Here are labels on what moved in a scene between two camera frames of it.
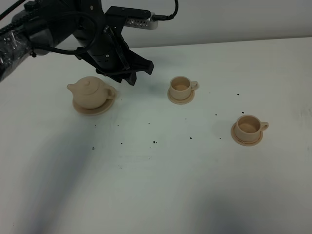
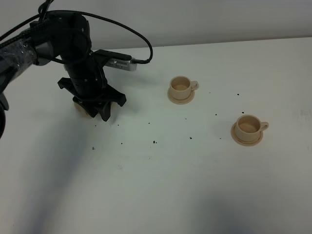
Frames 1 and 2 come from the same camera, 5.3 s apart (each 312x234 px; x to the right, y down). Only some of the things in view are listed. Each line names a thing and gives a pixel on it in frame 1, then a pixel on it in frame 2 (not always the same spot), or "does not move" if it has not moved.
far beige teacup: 181,87 does not move
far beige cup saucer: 180,102 does not move
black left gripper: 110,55 -> 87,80
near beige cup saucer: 243,143 does not move
